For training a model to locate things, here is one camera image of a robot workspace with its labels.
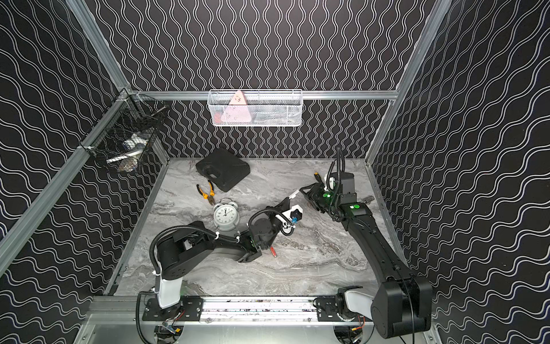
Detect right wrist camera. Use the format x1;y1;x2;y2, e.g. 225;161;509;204
328;172;355;194

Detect white square alarm clock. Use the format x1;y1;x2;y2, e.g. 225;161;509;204
282;205;303;227

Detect white wire wall basket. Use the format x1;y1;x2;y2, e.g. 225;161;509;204
207;89;304;127

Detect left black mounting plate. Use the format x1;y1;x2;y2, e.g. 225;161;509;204
141;296;204;322

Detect yellow handled pliers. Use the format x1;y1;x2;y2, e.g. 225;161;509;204
196;180;216;206

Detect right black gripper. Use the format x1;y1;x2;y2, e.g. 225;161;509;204
300;182;340;212

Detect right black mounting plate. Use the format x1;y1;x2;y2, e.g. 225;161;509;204
312;295;372;323

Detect black mounting plate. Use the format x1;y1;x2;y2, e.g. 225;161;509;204
141;296;204;322
312;295;372;323

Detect white twin bell alarm clock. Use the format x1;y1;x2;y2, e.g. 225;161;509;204
213;198;240;232

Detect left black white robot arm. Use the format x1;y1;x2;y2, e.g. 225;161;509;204
149;205;303;310

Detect white items in black basket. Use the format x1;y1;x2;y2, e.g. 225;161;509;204
106;133;151;173

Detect aluminium front rail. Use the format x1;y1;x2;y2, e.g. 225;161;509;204
87;292;374;328

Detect black yellow screwdriver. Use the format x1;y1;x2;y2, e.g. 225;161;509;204
314;172;323;183

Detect black wire wall basket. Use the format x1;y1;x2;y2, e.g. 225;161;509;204
83;94;169;174

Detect pink triangular card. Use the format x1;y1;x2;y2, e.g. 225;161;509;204
221;90;252;125

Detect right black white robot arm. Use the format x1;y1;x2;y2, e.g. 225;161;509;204
299;182;433;338

